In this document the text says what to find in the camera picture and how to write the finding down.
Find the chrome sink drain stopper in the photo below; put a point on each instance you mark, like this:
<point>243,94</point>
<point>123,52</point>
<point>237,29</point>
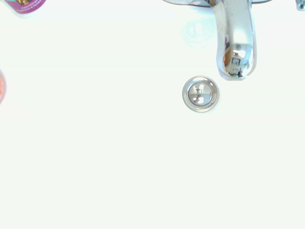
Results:
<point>200,94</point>

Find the white sink basin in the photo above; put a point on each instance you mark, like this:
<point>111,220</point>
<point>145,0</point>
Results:
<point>119,155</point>

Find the chrome faucet spout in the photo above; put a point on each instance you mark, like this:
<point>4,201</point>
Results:
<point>238,35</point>

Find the orange round object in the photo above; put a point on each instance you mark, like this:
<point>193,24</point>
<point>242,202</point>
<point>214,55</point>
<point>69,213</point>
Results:
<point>2,87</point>

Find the purple labelled bottle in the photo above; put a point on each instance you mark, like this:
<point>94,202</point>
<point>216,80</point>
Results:
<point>26,6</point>

